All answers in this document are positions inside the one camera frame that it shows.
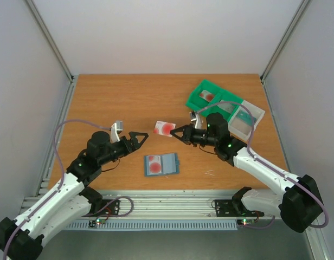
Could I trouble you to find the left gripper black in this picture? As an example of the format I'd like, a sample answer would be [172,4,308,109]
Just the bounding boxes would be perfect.
[99,132,149,166]

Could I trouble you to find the white card red circles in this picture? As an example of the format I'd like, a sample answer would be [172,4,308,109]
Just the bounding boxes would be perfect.
[153,121,176,137]

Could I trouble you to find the teal card holder wallet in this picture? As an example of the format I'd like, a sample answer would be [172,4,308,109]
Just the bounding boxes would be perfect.
[144,153,180,177]

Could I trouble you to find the red circle card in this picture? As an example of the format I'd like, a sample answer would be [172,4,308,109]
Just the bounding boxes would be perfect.
[147,155,162,175]
[199,89,215,102]

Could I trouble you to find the grey card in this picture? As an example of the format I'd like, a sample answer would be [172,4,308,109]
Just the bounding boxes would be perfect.
[217,100,237,114]

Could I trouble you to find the teal card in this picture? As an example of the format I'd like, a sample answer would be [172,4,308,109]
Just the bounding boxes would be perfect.
[236,110,257,126]

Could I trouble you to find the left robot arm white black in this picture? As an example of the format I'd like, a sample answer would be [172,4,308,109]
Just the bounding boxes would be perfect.
[0,131,149,259]

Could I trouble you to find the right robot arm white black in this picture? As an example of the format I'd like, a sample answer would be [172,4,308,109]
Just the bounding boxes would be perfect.
[170,113,324,233]

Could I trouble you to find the red circle card in holder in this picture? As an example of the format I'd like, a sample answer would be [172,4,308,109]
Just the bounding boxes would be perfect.
[147,155,162,175]

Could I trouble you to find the green plastic bin far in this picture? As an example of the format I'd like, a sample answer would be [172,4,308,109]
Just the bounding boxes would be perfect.
[185,80,224,111]

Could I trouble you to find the green plastic bin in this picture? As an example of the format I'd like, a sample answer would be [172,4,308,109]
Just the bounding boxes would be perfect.
[201,90,243,121]
[185,80,224,111]

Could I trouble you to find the green plastic bin middle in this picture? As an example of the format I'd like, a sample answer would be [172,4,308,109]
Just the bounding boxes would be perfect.
[201,90,243,121]

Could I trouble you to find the white plastic bin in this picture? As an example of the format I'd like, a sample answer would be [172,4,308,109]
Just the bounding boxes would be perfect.
[228,100,265,141]

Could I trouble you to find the left small circuit board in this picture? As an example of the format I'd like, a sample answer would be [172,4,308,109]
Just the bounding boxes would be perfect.
[88,219,106,228]

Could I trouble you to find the small circuit board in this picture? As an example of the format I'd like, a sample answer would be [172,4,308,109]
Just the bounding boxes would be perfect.
[237,218,259,226]
[88,219,106,228]

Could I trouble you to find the right small circuit board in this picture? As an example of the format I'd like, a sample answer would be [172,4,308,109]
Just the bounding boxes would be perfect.
[237,218,259,226]

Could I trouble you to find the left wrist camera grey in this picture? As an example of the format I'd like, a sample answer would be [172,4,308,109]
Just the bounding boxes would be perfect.
[113,120,123,133]

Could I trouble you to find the aluminium rail base frame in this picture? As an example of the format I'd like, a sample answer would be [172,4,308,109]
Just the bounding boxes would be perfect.
[4,75,330,260]

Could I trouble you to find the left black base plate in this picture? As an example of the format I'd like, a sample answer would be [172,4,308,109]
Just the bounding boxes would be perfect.
[85,199,120,217]

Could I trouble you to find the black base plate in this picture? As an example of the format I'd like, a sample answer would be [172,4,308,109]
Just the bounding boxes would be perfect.
[85,199,120,217]
[211,199,265,218]

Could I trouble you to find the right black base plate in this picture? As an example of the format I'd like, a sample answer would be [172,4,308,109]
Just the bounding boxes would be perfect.
[211,199,265,218]

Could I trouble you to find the left aluminium corner post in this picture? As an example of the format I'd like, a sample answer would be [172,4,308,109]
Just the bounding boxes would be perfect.
[23,0,75,82]

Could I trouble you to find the aluminium corner post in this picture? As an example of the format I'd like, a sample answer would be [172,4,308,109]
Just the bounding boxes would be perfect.
[23,0,75,82]
[259,0,312,82]

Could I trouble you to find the right aluminium corner post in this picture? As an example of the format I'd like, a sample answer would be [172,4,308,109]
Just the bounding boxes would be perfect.
[259,0,312,82]

